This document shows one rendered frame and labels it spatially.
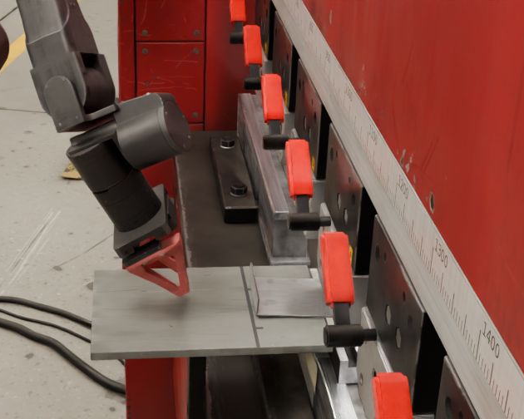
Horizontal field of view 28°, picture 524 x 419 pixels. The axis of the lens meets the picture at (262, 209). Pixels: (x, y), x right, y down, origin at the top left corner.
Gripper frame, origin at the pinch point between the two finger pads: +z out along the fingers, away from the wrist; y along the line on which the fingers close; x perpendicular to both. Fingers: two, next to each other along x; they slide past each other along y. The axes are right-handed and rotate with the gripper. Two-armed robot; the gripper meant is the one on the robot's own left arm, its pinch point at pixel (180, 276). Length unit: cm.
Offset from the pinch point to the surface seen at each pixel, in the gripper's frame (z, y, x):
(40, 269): 73, 185, 82
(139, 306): 0.7, -0.7, 5.8
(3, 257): 67, 194, 93
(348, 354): 12.7, -10.4, -13.4
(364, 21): -24.3, -20.8, -30.3
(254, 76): -8.0, 24.5, -17.0
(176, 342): 2.6, -8.5, 2.3
